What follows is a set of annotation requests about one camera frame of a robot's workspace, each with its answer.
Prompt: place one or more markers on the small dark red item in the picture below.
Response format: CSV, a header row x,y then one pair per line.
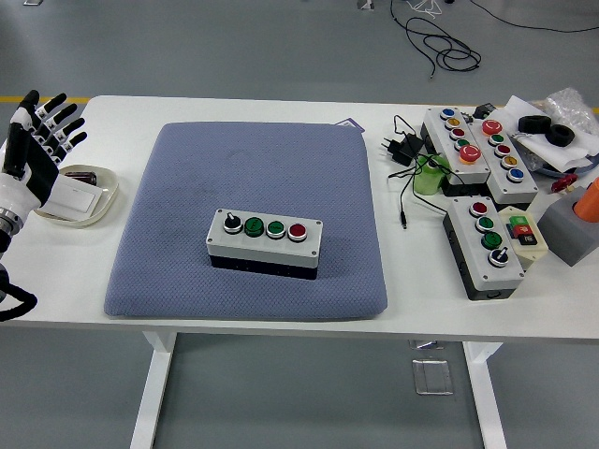
x,y
82,178

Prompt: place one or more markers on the white wall switch plate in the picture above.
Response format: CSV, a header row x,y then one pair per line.
x,y
75,198

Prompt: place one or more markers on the clear bubble wrap bag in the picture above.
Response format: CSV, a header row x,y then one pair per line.
x,y
568,105

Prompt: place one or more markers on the white paper sheet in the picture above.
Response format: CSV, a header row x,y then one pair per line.
x,y
512,110

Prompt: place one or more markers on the small black device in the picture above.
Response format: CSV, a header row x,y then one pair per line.
x,y
483,112

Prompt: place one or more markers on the blue-grey padded mat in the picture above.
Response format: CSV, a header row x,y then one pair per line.
x,y
304,163

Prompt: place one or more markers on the black power adapter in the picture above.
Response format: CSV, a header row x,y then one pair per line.
x,y
404,149

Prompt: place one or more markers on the silver floor bracket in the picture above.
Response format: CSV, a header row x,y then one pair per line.
x,y
366,4

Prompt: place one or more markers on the cream shallow tray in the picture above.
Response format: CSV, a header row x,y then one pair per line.
x,y
105,187

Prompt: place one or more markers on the red knob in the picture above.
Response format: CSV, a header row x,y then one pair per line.
x,y
564,181

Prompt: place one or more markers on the white table leg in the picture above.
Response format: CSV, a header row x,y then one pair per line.
x,y
486,397
152,397

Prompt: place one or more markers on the cream three-button switch box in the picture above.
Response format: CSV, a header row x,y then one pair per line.
x,y
531,252

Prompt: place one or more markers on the clear floor plate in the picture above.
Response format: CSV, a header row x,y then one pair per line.
x,y
433,376

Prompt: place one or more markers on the purple-edged white card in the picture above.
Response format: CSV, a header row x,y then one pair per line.
x,y
352,123

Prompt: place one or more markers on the green plastic cylinder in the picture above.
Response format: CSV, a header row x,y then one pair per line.
x,y
428,182

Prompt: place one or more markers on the orange cylinder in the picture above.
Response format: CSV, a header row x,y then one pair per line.
x,y
590,201

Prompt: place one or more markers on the grey four-button control box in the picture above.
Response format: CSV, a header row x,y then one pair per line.
x,y
505,276
262,245

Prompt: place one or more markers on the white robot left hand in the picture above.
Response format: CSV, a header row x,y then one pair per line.
x,y
39,168

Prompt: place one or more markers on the grey block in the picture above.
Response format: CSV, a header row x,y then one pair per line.
x,y
566,234

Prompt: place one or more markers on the grey five-button control box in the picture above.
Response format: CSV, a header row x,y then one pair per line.
x,y
519,187
440,128

